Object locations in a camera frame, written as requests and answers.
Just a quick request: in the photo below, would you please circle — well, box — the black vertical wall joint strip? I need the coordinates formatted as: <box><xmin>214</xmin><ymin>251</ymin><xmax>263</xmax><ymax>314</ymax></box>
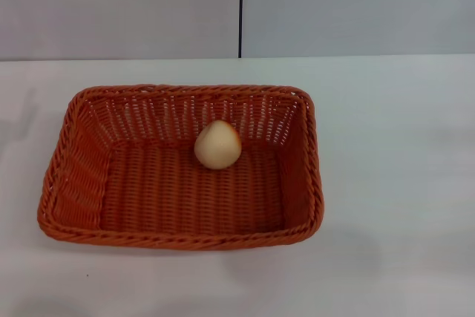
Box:
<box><xmin>237</xmin><ymin>0</ymin><xmax>245</xmax><ymax>59</ymax></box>

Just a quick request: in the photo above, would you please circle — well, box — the peach coloured toy fruit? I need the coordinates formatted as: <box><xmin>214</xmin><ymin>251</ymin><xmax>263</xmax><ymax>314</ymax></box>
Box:
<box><xmin>194</xmin><ymin>120</ymin><xmax>243</xmax><ymax>170</ymax></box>

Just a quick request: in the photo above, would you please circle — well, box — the orange woven plastic basket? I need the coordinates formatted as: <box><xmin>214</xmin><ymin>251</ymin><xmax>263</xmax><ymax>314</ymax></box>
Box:
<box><xmin>36</xmin><ymin>84</ymin><xmax>326</xmax><ymax>252</ymax></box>

